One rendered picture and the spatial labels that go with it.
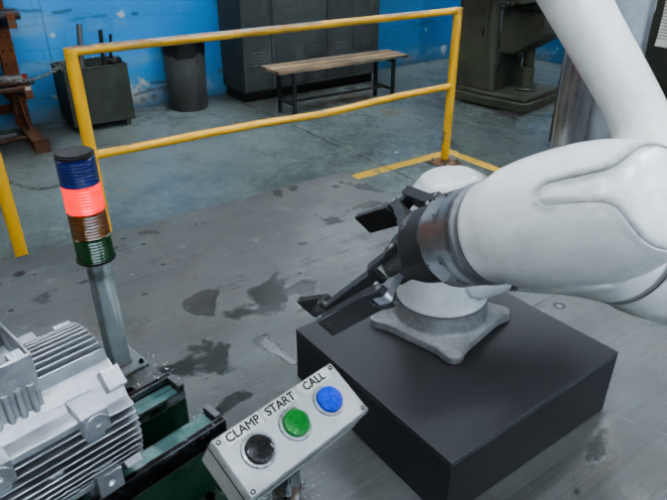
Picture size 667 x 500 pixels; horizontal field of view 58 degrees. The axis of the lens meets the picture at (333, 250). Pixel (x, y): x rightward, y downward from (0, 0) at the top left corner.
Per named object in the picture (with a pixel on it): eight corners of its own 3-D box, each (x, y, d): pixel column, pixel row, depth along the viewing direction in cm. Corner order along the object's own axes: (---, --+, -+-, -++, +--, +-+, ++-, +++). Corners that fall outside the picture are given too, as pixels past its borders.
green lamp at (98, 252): (87, 270, 99) (81, 245, 97) (70, 257, 102) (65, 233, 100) (121, 257, 103) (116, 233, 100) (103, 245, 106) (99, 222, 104)
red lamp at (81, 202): (76, 220, 94) (70, 193, 92) (59, 208, 98) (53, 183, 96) (112, 208, 98) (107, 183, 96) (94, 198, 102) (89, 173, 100)
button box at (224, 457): (238, 517, 61) (252, 501, 57) (199, 459, 63) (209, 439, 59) (353, 427, 72) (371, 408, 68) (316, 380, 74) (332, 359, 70)
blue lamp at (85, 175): (70, 193, 92) (64, 166, 90) (53, 183, 96) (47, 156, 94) (107, 183, 96) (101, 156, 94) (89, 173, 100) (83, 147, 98)
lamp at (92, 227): (81, 245, 97) (76, 220, 94) (65, 233, 100) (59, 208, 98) (116, 233, 100) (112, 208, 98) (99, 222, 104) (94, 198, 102)
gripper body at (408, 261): (446, 181, 57) (389, 199, 65) (403, 248, 54) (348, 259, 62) (494, 233, 59) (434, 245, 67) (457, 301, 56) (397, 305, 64)
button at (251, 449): (253, 474, 60) (257, 468, 59) (235, 449, 61) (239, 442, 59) (276, 457, 62) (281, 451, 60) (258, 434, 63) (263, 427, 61)
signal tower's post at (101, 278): (109, 385, 109) (60, 164, 89) (88, 365, 113) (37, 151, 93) (149, 364, 114) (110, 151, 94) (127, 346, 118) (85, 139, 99)
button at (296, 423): (290, 446, 63) (296, 440, 62) (273, 424, 64) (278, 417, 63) (311, 432, 65) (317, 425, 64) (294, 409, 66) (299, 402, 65)
